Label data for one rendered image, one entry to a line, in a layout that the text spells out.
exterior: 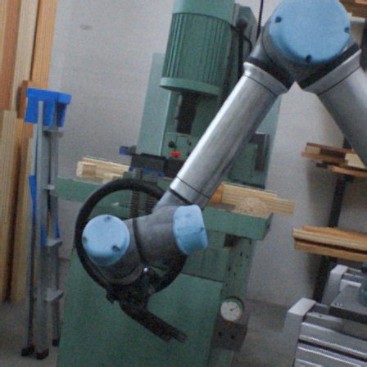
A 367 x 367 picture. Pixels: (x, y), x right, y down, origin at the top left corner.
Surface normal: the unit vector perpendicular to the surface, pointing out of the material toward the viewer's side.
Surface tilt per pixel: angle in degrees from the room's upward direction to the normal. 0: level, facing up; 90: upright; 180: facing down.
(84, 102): 90
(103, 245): 59
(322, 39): 84
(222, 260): 90
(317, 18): 84
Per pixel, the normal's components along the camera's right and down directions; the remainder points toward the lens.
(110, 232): -0.11, -0.45
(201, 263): -0.23, 0.05
